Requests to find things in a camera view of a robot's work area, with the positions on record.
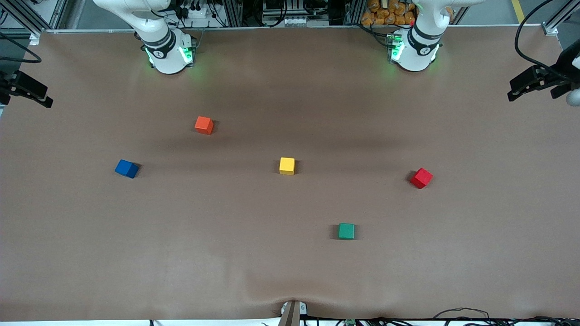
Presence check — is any blue cube block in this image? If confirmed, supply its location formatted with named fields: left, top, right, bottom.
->
left=114, top=159, right=140, bottom=179

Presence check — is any red cube block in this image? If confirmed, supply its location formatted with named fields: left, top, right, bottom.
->
left=410, top=167, right=434, bottom=190

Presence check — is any orange bag pile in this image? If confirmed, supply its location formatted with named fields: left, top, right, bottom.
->
left=361, top=0, right=416, bottom=26

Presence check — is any orange cube block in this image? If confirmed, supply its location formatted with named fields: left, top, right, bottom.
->
left=194, top=116, right=215, bottom=135

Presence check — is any white power strip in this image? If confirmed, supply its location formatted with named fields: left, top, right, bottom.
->
left=178, top=5, right=214, bottom=19

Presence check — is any table edge clamp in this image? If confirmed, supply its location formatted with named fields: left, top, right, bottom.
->
left=277, top=300, right=308, bottom=326

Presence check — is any aluminium frame post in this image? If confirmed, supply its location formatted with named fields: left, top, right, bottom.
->
left=5, top=0, right=48, bottom=33
left=541, top=0, right=580, bottom=36

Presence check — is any black cable bundle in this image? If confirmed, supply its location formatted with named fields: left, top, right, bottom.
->
left=381, top=307, right=580, bottom=326

